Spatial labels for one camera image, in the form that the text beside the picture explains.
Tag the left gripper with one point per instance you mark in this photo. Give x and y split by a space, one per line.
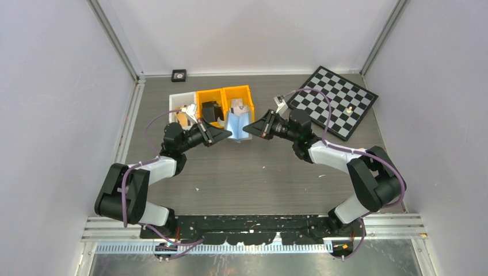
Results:
211 134

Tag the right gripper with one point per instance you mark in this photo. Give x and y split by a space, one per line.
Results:
263 127

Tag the clear plastic card holder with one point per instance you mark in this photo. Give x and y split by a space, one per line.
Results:
236 120

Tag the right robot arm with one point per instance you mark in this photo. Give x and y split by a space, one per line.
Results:
376 181

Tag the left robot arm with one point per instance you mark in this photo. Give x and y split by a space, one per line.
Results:
123 195

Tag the cards in orange bin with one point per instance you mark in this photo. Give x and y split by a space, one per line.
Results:
237 106

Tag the black box in bin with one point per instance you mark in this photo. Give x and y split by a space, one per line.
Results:
211 111

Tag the wooden pieces in bin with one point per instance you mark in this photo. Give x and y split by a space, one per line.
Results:
182 118

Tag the right orange storage bin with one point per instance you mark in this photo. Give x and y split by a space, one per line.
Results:
240 92

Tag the orange storage bin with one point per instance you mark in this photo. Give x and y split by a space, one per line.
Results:
240 92
211 95

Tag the middle orange storage bin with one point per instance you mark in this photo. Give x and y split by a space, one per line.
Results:
211 95

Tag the white storage bin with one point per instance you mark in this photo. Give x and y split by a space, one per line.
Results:
176 101

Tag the small black square device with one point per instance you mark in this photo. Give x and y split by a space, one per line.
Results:
179 75

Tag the black white chessboard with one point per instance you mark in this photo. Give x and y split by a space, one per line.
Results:
325 96

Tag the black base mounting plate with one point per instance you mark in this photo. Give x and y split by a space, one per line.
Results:
252 230

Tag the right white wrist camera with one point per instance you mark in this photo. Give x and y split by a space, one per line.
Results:
281 103

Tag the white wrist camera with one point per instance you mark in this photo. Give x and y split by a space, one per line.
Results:
281 103
190 113

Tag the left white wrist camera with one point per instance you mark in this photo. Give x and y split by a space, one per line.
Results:
190 113

